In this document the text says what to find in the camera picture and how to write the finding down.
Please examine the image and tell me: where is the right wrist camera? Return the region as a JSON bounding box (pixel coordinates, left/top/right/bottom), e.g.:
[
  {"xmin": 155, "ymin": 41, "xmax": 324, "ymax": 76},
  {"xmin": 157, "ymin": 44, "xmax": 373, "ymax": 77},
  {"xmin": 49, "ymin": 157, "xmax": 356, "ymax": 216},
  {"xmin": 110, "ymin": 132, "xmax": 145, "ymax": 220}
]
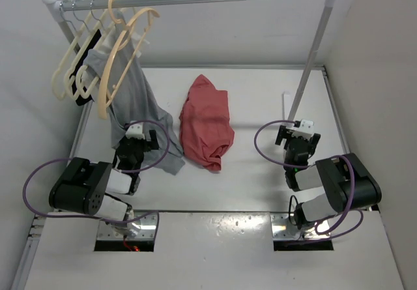
[{"xmin": 292, "ymin": 119, "xmax": 315, "ymax": 139}]

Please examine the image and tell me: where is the white clothes rack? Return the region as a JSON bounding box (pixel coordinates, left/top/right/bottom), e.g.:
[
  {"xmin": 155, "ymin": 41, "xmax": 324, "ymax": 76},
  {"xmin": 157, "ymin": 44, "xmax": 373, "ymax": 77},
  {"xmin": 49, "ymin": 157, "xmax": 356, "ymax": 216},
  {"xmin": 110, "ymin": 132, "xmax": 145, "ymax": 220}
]
[{"xmin": 42, "ymin": 0, "xmax": 336, "ymax": 123}]

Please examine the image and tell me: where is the white cloth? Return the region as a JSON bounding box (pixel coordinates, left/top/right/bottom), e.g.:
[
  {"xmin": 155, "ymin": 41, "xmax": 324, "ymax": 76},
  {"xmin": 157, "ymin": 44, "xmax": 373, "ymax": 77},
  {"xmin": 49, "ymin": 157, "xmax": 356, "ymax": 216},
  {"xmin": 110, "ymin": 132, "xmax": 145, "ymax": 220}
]
[{"xmin": 97, "ymin": 28, "xmax": 150, "ymax": 58}]

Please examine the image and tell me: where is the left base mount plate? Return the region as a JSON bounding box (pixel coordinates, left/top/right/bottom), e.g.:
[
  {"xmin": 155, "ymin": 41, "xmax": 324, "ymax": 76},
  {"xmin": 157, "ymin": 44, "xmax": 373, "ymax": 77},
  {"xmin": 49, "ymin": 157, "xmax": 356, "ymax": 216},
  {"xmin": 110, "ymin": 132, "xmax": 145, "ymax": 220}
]
[{"xmin": 96, "ymin": 210, "xmax": 160, "ymax": 242}]

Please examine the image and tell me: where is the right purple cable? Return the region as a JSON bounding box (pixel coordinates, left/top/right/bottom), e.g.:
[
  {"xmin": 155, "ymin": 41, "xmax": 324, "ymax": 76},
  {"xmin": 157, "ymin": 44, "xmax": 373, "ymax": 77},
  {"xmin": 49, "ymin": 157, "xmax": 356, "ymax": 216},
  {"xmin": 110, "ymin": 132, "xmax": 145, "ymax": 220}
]
[{"xmin": 253, "ymin": 119, "xmax": 364, "ymax": 246}]

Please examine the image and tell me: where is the purple cable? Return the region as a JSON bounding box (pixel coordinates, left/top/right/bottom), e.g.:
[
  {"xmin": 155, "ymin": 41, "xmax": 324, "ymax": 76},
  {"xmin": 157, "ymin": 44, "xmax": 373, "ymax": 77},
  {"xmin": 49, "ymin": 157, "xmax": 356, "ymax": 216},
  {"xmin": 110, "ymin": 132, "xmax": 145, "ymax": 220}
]
[
  {"xmin": 22, "ymin": 119, "xmax": 171, "ymax": 235},
  {"xmin": 253, "ymin": 119, "xmax": 364, "ymax": 246}
]

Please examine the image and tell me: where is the cream hanger outer left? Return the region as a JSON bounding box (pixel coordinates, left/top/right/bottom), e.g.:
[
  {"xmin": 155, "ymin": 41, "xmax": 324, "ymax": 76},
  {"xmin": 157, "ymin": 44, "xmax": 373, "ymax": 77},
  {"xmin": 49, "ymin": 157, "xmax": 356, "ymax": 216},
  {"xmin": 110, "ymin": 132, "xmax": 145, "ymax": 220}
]
[{"xmin": 50, "ymin": 0, "xmax": 94, "ymax": 100}]

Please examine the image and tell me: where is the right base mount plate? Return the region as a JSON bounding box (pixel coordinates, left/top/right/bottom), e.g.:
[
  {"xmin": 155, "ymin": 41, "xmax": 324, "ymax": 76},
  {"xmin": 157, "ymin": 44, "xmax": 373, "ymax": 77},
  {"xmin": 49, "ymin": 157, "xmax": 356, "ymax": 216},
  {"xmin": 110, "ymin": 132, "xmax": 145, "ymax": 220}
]
[{"xmin": 270, "ymin": 212, "xmax": 331, "ymax": 242}]

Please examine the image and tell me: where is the cream hanger with grey shirt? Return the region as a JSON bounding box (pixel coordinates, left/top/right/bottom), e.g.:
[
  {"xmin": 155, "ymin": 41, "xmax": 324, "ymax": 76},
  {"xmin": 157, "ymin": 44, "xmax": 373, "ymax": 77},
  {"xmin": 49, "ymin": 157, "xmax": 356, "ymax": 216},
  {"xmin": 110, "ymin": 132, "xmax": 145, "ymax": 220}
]
[{"xmin": 81, "ymin": 23, "xmax": 153, "ymax": 106}]

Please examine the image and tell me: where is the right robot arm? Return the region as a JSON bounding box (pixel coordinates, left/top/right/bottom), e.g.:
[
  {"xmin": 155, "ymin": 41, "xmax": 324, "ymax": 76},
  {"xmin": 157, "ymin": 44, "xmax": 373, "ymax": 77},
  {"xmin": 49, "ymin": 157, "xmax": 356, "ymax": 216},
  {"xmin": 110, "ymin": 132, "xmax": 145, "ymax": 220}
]
[{"xmin": 275, "ymin": 121, "xmax": 382, "ymax": 229}]

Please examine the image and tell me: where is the red t shirt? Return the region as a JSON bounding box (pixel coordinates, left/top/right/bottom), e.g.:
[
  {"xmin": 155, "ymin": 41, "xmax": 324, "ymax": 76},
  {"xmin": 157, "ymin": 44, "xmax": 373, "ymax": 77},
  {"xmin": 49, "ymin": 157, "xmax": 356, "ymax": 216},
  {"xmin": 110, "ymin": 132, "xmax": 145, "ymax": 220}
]
[{"xmin": 179, "ymin": 74, "xmax": 235, "ymax": 172}]

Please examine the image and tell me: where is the beige plastic hanger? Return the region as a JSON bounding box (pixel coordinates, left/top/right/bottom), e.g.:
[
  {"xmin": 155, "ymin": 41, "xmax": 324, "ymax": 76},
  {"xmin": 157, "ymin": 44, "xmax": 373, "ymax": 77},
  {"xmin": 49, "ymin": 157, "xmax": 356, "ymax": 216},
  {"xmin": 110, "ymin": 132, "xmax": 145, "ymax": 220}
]
[{"xmin": 97, "ymin": 0, "xmax": 160, "ymax": 119}]

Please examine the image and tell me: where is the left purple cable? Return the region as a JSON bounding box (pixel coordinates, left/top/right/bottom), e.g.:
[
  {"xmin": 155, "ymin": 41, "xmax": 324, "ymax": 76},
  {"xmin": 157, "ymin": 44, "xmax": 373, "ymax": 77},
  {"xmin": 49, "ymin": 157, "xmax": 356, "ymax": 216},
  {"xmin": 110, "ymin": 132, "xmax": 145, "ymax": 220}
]
[{"xmin": 22, "ymin": 119, "xmax": 171, "ymax": 235}]

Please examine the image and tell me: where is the black cloth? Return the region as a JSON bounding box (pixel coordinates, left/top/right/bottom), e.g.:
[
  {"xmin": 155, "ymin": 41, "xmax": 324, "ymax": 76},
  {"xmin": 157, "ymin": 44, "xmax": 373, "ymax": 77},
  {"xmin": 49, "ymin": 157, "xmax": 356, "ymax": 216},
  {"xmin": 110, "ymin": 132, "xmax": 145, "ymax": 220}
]
[{"xmin": 72, "ymin": 28, "xmax": 102, "ymax": 108}]

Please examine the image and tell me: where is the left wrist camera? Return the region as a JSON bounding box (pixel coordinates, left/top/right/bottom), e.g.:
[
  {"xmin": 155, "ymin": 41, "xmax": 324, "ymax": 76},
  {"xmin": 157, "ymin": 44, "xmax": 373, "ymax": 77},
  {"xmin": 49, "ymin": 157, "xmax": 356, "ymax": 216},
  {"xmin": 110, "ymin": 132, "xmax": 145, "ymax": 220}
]
[{"xmin": 125, "ymin": 123, "xmax": 146, "ymax": 139}]

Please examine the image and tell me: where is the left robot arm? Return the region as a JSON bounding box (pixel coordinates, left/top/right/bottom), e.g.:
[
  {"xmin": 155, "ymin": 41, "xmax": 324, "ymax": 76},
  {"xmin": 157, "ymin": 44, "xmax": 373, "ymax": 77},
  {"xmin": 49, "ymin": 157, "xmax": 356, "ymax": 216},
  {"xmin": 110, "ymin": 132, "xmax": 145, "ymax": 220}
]
[{"xmin": 49, "ymin": 125, "xmax": 159, "ymax": 229}]

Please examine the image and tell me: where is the base mount plate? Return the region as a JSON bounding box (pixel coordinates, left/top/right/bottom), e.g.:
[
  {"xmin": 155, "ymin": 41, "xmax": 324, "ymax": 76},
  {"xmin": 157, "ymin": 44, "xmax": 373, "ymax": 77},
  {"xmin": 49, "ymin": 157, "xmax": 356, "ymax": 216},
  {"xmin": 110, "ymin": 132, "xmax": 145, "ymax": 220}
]
[
  {"xmin": 270, "ymin": 212, "xmax": 331, "ymax": 242},
  {"xmin": 96, "ymin": 210, "xmax": 160, "ymax": 242}
]

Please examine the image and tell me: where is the grey t shirt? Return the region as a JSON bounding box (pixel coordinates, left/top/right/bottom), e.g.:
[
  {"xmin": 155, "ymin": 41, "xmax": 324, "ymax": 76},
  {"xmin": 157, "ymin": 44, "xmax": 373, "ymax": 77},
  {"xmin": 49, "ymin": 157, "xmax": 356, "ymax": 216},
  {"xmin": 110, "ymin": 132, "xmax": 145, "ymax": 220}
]
[{"xmin": 81, "ymin": 24, "xmax": 185, "ymax": 175}]

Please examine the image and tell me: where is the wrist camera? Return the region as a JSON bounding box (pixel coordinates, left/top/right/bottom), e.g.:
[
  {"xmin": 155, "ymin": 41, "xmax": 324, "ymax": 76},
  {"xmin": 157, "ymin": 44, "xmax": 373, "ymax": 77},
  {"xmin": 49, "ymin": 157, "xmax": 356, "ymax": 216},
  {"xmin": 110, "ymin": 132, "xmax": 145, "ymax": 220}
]
[
  {"xmin": 125, "ymin": 123, "xmax": 146, "ymax": 139},
  {"xmin": 292, "ymin": 119, "xmax": 315, "ymax": 139}
]

